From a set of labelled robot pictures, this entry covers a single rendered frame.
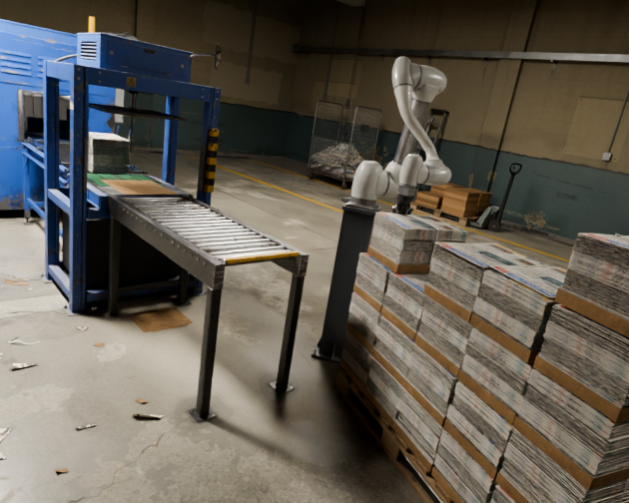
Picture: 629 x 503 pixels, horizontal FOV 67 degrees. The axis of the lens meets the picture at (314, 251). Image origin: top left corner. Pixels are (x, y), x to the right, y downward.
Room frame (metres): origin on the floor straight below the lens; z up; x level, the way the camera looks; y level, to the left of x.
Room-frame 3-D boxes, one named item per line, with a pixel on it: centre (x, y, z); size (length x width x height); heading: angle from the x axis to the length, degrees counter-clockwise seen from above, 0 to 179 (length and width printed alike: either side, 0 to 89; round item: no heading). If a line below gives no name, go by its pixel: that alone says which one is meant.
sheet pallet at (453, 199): (8.68, -2.34, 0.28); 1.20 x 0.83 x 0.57; 44
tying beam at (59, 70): (3.36, 1.40, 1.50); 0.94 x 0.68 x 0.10; 134
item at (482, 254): (1.88, -0.71, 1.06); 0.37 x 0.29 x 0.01; 118
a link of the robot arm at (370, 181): (2.84, -0.25, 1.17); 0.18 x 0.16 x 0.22; 113
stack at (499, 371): (2.00, -0.66, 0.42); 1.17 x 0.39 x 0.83; 26
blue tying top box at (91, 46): (3.36, 1.40, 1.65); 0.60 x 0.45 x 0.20; 134
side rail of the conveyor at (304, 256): (2.81, 0.51, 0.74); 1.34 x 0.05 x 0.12; 44
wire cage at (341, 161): (10.54, -0.24, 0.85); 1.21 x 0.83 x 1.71; 44
